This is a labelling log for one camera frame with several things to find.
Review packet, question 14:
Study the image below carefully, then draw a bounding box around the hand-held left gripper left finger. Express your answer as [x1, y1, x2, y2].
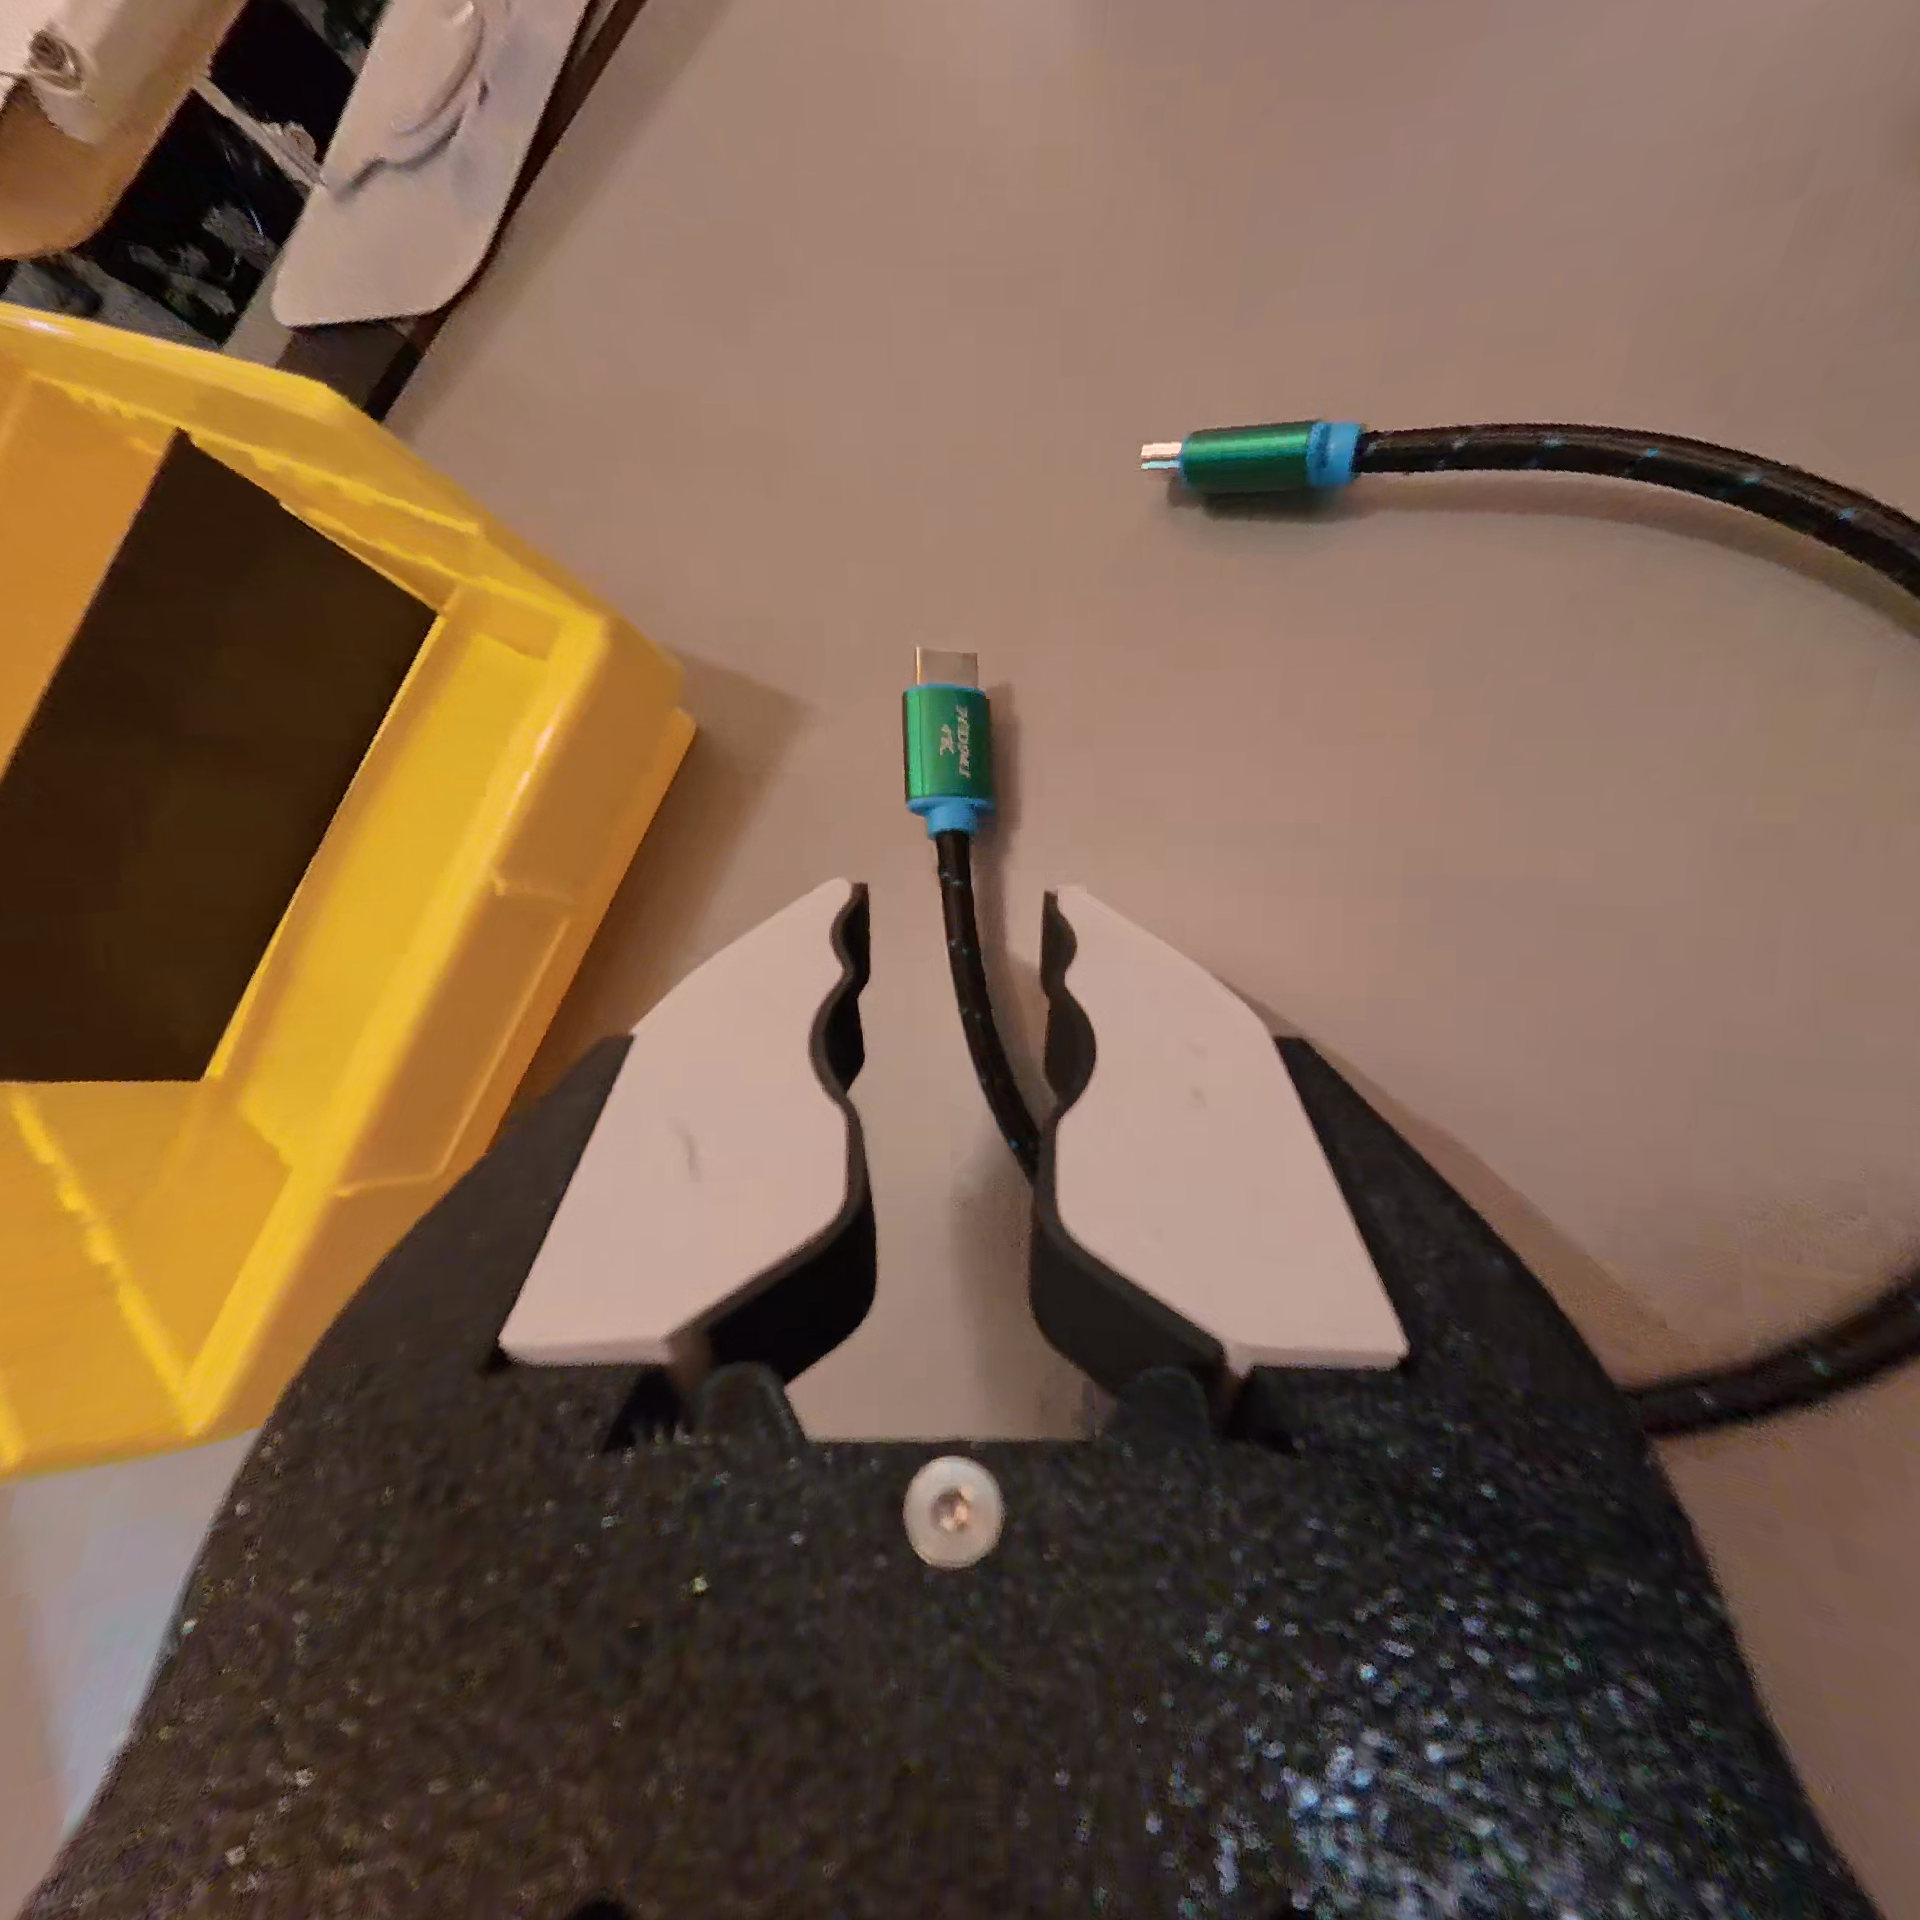
[495, 881, 879, 1395]

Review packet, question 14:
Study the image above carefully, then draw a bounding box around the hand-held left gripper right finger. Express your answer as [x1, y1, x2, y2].
[1029, 883, 1413, 1389]

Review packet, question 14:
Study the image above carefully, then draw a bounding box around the black braided green plug cable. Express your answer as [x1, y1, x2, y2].
[900, 415, 1920, 1441]

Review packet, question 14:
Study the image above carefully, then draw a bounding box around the yellow plastic bin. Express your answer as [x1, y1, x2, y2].
[0, 299, 701, 1482]

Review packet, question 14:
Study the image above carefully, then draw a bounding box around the white moulded tray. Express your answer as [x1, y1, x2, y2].
[270, 0, 605, 329]

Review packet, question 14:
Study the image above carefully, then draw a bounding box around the cardboard box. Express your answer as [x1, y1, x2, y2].
[0, 0, 252, 261]

